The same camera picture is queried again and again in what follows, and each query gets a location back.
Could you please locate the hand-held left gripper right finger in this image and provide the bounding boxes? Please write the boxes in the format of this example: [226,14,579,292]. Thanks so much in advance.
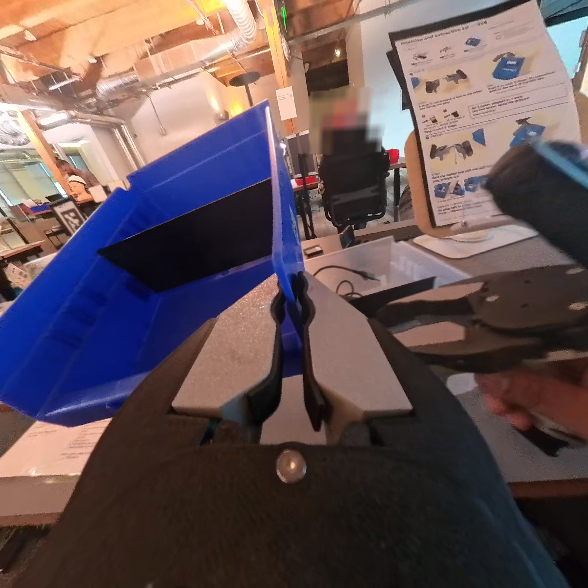
[294,271,413,443]

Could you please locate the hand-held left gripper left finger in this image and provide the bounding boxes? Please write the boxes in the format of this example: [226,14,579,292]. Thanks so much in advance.
[172,277,283,443]

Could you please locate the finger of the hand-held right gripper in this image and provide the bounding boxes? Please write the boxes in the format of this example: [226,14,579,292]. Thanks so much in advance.
[393,322,479,350]

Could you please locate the translucent plastic bin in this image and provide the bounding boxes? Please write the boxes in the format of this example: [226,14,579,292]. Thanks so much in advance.
[0,100,306,428]
[303,236,471,316]

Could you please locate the dark grey usb hub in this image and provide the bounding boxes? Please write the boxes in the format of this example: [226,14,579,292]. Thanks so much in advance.
[312,266,380,299]

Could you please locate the person's right hand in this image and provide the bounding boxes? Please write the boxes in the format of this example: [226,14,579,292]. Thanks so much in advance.
[475,363,588,433]

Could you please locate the white stand base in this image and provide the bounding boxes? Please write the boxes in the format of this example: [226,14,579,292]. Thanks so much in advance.
[413,224,539,259]

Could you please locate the black office chair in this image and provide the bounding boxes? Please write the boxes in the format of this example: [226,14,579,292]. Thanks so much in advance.
[318,149,391,228]

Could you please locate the printed instruction sheet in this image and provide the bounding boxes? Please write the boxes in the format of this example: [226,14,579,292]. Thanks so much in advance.
[388,0,582,228]

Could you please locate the marker sign on stand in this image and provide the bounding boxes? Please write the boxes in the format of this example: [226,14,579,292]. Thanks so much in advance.
[50,198,89,238]

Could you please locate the black floor lamp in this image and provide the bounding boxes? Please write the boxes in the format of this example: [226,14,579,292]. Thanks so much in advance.
[229,71,261,109]

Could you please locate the white paper wall sign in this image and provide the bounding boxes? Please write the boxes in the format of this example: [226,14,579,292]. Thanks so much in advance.
[276,86,296,121]

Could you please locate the silver ventilation duct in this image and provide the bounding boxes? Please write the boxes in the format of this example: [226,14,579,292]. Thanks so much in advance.
[96,0,258,99]

